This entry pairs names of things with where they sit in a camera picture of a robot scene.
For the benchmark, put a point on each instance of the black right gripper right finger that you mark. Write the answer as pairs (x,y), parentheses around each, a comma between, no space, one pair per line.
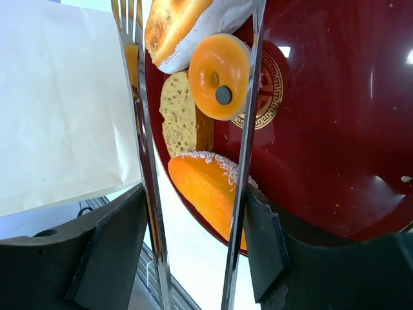
(295,265)

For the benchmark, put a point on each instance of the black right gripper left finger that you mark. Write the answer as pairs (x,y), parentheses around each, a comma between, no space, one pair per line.
(87,263)

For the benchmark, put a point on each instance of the metal serving tongs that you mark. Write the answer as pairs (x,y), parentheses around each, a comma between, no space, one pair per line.
(126,13)

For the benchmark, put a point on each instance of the cream paper bag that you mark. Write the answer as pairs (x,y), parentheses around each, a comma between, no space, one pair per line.
(67,121)

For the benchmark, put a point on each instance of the seeded bread slice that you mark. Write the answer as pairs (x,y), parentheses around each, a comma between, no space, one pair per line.
(185,128)

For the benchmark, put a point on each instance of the long toasted bread loaf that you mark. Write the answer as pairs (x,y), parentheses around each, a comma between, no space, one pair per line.
(175,28)

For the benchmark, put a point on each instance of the orange oval bun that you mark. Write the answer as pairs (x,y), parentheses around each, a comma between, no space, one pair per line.
(208,181)

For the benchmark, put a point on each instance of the orange glazed donut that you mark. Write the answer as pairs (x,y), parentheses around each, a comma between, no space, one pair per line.
(219,75)

